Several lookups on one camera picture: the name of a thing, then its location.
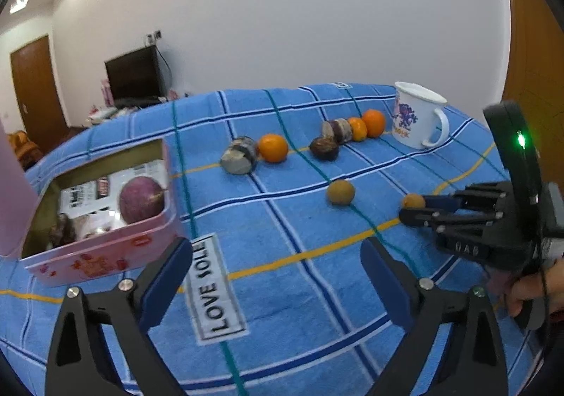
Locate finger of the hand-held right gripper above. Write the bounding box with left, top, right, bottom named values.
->
left=398, top=202, right=512, bottom=242
left=424, top=181, right=514, bottom=214

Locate brown wooden door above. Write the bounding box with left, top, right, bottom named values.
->
left=10, top=35, right=68, bottom=146

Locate blue plaid towel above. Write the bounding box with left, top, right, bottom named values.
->
left=0, top=83, right=547, bottom=396

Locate orange leather armchair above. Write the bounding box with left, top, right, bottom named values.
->
left=9, top=129, right=45, bottom=170

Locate person's right hand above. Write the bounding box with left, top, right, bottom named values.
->
left=489, top=261, right=564, bottom=320

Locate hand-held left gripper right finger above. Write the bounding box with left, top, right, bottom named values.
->
left=360, top=237, right=514, bottom=396

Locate lilac cylindrical container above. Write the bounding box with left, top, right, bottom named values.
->
left=0, top=118, right=38, bottom=258

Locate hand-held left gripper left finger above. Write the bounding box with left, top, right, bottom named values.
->
left=44, top=236, right=195, bottom=396

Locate pink tin box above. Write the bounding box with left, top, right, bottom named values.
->
left=20, top=138, right=190, bottom=289

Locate purple passion fruit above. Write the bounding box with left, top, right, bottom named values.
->
left=119, top=176, right=167, bottom=227

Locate wooden wardrobe panel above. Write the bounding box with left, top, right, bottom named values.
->
left=500, top=0, right=564, bottom=115

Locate white printed mug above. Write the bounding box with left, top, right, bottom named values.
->
left=388, top=81, right=450, bottom=151

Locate orange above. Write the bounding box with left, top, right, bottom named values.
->
left=258, top=134, right=290, bottom=163
left=347, top=116, right=368, bottom=142
left=361, top=109, right=387, bottom=138

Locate black television cable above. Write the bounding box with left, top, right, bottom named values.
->
left=156, top=46, right=173, bottom=93

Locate black television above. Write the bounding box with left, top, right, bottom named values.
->
left=104, top=45, right=166, bottom=104

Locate dark brown round fruit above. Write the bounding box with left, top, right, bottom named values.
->
left=48, top=213, right=78, bottom=247
left=309, top=137, right=340, bottom=162

